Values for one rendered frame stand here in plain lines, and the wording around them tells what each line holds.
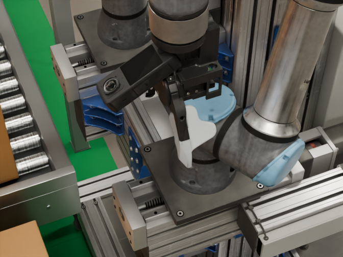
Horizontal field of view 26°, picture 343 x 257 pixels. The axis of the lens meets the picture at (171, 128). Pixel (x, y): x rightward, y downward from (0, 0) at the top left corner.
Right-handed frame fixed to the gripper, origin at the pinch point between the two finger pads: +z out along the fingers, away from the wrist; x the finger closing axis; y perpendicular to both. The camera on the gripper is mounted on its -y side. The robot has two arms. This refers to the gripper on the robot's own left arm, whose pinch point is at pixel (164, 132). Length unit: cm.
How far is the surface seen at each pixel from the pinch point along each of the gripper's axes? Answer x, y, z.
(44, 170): 81, -9, 103
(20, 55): 124, -3, 93
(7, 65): 126, -8, 98
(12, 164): 77, -18, 90
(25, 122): 99, -9, 98
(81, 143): 124, 13, 148
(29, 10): 216, 16, 152
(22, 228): 59, -21, 98
